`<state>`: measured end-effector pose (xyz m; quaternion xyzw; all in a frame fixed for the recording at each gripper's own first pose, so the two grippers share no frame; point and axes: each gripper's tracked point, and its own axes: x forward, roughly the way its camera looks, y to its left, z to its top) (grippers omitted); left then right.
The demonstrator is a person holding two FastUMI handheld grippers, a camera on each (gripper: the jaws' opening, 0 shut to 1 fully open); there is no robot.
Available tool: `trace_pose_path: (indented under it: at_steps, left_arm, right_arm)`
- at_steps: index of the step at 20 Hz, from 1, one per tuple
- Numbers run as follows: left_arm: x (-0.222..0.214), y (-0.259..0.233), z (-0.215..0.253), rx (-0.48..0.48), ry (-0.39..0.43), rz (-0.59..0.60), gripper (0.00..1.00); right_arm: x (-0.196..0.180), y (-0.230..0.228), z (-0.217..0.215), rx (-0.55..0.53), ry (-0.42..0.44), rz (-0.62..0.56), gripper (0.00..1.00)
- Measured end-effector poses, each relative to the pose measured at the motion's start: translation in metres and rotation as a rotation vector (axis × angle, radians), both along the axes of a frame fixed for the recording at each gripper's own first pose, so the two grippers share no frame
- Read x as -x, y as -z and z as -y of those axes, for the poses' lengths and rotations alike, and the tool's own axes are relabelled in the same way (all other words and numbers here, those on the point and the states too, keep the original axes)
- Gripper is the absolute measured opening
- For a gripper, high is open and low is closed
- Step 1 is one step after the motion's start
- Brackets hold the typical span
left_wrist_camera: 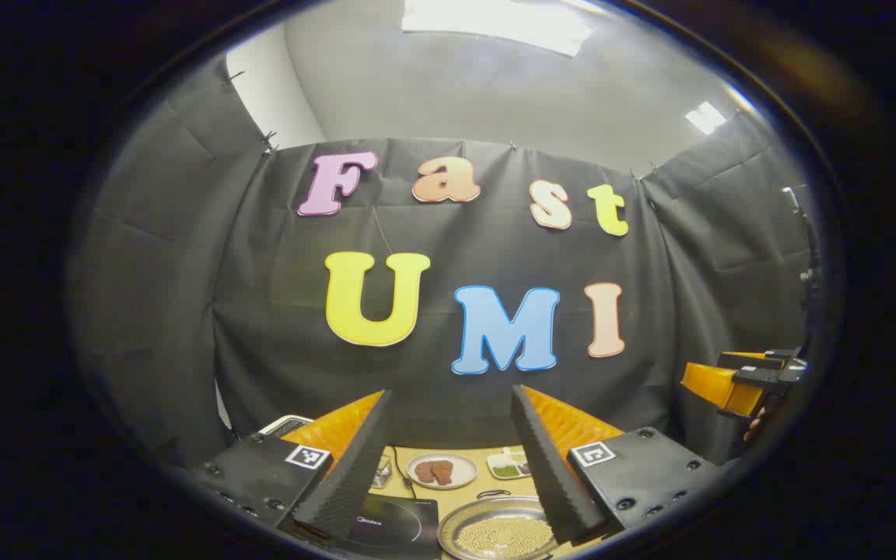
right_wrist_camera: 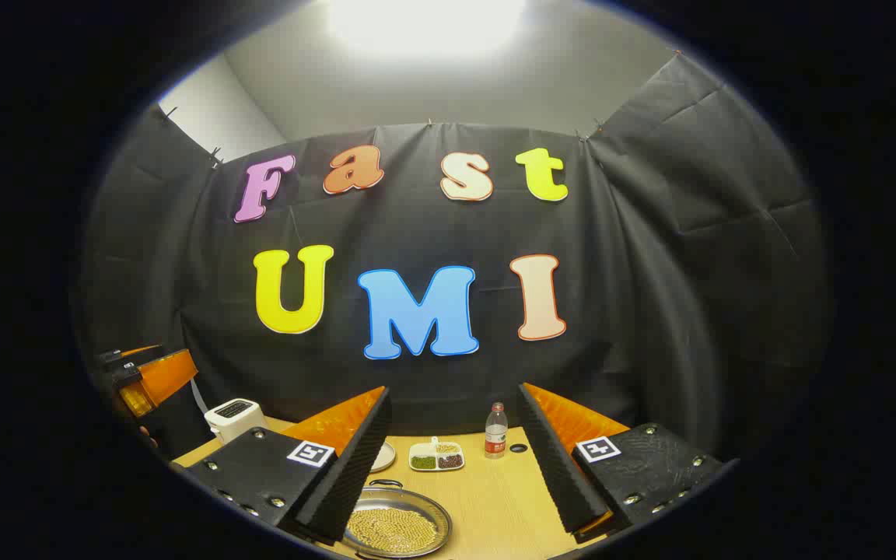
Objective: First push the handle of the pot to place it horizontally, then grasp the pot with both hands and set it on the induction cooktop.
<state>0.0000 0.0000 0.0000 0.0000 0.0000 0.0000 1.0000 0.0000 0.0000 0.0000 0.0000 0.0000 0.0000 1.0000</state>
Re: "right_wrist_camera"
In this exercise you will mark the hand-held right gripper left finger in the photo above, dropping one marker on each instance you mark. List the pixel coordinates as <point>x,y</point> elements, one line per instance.
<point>355,474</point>

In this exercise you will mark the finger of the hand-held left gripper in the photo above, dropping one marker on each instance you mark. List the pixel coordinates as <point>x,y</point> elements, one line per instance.
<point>168,373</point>
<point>141,351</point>

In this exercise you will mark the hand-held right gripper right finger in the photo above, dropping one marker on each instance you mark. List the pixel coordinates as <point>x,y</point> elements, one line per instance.
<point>561,474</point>

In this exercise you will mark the white oval plate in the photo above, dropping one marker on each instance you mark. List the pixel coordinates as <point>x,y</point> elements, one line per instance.
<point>384,457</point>

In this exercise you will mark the pile of yellow soybeans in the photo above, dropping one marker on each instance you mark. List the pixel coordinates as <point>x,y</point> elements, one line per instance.
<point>393,530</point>

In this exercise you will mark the pile of green beans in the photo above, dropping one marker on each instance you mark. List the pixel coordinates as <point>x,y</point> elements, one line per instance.
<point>423,462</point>

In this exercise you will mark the white divided dish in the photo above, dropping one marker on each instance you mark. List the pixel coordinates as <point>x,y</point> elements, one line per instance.
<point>425,449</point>

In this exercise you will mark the clear plastic water bottle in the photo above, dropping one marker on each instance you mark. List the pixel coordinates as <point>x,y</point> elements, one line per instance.
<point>496,435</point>

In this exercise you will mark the white toaster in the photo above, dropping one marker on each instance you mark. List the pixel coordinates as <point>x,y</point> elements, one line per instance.
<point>234,420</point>

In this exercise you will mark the pile of dark red beans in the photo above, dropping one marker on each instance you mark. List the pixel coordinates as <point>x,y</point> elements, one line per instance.
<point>450,461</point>

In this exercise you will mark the pile of pale yellow beans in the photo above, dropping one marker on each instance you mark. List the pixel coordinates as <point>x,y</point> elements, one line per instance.
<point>448,448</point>

